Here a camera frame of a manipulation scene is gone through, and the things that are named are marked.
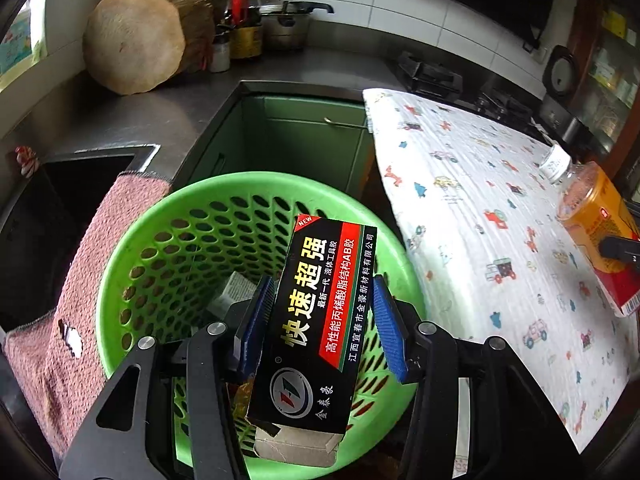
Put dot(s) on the black rice cooker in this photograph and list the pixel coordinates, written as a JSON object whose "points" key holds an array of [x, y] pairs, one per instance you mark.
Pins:
{"points": [[560, 79]]}

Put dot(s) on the dark sauce bottle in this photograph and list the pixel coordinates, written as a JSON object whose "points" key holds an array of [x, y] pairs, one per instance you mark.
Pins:
{"points": [[226, 23]]}

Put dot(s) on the steel cooking pot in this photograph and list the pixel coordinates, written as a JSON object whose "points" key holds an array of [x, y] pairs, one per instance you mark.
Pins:
{"points": [[285, 25]]}

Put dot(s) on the white patterned tablecloth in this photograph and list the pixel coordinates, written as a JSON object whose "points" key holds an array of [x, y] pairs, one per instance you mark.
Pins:
{"points": [[478, 220]]}

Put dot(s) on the white milk carton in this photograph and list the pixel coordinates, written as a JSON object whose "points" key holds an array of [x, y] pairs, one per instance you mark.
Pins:
{"points": [[234, 289]]}

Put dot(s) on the pink dish towel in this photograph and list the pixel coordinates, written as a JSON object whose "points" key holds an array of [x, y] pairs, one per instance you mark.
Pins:
{"points": [[55, 359]]}

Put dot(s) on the wooden shelf cabinet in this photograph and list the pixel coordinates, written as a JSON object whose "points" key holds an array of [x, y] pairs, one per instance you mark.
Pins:
{"points": [[604, 40]]}

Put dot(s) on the green perforated plastic basket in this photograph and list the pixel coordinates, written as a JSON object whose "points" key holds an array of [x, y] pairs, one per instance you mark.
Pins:
{"points": [[166, 267]]}

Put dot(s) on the black gas stove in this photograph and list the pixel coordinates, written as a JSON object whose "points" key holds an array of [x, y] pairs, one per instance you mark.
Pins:
{"points": [[477, 90]]}

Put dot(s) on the cooking oil bottle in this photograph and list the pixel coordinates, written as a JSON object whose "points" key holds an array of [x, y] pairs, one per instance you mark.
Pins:
{"points": [[246, 38]]}

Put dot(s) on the black kitchen sink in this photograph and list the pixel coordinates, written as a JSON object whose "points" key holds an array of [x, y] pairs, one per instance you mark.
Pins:
{"points": [[45, 220]]}

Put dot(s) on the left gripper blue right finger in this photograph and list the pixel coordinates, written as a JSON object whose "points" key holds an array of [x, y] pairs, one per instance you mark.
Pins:
{"points": [[514, 430]]}

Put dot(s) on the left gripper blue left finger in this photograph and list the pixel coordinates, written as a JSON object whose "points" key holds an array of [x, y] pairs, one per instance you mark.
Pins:
{"points": [[129, 432]]}

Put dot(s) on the black glue box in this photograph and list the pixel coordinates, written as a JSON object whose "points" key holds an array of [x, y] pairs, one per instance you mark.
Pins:
{"points": [[307, 371]]}

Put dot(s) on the yellow tea bottle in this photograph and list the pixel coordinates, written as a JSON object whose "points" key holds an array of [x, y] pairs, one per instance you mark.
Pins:
{"points": [[600, 224]]}

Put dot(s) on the small seasoning jar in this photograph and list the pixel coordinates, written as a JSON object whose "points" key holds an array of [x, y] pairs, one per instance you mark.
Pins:
{"points": [[220, 62]]}

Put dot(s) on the detergent bottle on windowsill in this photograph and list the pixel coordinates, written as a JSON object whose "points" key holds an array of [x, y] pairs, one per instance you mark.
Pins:
{"points": [[16, 43]]}

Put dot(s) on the round wooden chopping block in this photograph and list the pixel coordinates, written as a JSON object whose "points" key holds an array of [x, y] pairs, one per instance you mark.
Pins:
{"points": [[132, 46]]}

